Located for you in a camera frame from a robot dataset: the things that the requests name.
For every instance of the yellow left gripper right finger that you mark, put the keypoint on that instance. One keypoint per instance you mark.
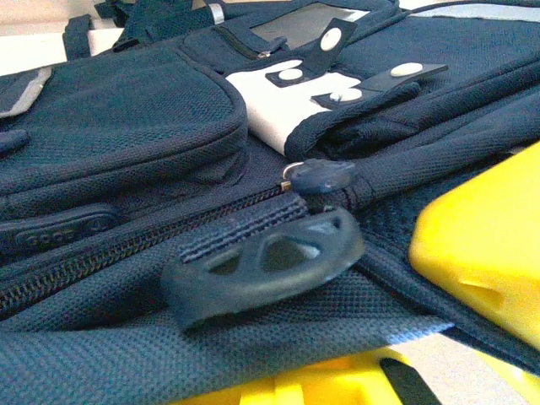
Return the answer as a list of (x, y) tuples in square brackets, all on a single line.
[(329, 384)]

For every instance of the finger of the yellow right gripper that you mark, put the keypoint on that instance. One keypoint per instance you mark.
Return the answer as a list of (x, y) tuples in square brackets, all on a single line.
[(485, 236)]

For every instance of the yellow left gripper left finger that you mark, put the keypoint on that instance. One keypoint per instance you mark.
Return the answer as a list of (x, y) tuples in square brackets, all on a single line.
[(244, 396)]

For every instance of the navy blue backpack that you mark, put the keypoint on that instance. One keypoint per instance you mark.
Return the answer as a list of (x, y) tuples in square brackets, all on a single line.
[(126, 126)]

